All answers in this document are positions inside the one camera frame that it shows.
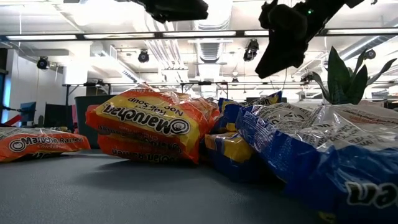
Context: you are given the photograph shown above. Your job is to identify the long ceiling light strip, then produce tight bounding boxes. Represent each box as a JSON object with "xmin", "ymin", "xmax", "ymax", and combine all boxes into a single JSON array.
[{"xmin": 0, "ymin": 27, "xmax": 398, "ymax": 42}]

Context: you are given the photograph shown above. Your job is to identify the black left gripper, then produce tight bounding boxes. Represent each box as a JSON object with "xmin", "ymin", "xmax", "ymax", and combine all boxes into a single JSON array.
[{"xmin": 129, "ymin": 0, "xmax": 210, "ymax": 24}]

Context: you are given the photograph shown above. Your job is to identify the white ceiling vent duct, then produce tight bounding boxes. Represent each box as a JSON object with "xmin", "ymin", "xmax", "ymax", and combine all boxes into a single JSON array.
[{"xmin": 188, "ymin": 39, "xmax": 234, "ymax": 82}]

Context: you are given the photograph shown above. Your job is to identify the green snake plant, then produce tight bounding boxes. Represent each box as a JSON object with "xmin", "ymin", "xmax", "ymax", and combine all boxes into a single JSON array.
[{"xmin": 310, "ymin": 45, "xmax": 398, "ymax": 105}]

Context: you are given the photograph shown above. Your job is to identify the black metal table frame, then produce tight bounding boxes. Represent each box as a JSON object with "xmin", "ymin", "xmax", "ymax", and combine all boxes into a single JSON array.
[
  {"xmin": 62, "ymin": 81, "xmax": 111, "ymax": 106},
  {"xmin": 180, "ymin": 80, "xmax": 229, "ymax": 100}
]

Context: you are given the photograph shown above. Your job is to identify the orange Maruchan chicken ramen pack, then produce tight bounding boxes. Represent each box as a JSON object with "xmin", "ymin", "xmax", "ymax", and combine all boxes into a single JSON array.
[
  {"xmin": 97, "ymin": 133, "xmax": 187, "ymax": 164},
  {"xmin": 85, "ymin": 83, "xmax": 221, "ymax": 165},
  {"xmin": 0, "ymin": 126, "xmax": 91, "ymax": 163}
]

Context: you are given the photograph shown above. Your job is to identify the black desk monitors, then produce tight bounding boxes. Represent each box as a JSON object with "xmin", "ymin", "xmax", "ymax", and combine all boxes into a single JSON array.
[{"xmin": 43, "ymin": 103, "xmax": 75, "ymax": 129}]

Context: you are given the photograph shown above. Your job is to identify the blue Maruchan soy ramen pack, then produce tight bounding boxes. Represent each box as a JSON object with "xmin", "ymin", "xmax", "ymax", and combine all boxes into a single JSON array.
[
  {"xmin": 200, "ymin": 131, "xmax": 280, "ymax": 187},
  {"xmin": 217, "ymin": 90, "xmax": 283, "ymax": 135},
  {"xmin": 235, "ymin": 101, "xmax": 398, "ymax": 224}
]

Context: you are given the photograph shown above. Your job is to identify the red handled clamp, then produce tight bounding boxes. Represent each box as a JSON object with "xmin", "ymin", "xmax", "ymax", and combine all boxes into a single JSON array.
[{"xmin": 4, "ymin": 114, "xmax": 22, "ymax": 127}]

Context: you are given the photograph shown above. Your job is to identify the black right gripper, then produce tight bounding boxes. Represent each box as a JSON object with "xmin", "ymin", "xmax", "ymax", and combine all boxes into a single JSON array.
[{"xmin": 254, "ymin": 0, "xmax": 348, "ymax": 80}]

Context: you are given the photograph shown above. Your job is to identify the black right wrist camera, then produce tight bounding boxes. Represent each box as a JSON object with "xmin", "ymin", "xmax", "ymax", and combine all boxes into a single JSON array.
[{"xmin": 259, "ymin": 0, "xmax": 309, "ymax": 41}]

